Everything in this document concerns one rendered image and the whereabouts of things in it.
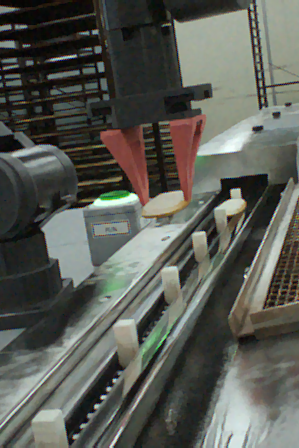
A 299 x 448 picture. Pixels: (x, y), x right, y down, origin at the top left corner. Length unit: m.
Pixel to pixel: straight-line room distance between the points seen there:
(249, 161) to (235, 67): 6.62
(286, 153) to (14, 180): 0.52
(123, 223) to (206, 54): 6.89
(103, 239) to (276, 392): 0.60
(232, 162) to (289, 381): 0.79
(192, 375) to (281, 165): 0.60
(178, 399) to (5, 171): 0.29
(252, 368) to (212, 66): 7.41
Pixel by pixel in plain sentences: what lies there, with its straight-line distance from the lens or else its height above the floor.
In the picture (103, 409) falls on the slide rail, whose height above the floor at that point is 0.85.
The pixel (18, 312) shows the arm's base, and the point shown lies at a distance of 0.72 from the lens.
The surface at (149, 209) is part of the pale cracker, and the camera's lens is 0.61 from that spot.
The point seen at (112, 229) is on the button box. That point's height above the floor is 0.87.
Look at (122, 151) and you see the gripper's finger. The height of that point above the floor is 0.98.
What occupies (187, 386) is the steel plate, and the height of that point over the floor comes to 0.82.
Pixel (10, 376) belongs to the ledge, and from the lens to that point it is 0.48.
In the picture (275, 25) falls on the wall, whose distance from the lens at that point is 7.66.
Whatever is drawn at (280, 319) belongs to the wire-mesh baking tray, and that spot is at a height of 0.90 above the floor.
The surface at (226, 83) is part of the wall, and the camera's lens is 7.72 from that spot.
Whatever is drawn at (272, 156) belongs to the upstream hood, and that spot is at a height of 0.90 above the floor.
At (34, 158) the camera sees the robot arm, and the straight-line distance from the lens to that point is 0.72.
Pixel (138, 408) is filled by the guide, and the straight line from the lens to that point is 0.40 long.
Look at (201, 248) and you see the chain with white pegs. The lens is 0.77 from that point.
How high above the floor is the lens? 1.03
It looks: 10 degrees down
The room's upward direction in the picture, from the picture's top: 9 degrees counter-clockwise
